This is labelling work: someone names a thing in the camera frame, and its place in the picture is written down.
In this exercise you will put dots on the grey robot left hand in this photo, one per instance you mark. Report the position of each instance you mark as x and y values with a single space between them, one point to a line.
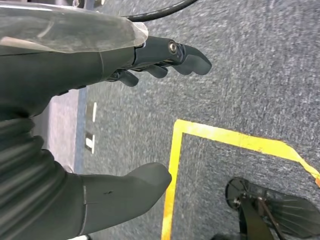
124 195

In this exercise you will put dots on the black robot foot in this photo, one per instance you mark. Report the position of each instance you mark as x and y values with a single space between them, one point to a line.
252 218

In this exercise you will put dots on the torn yellow floor tape square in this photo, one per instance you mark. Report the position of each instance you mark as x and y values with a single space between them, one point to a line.
225 136

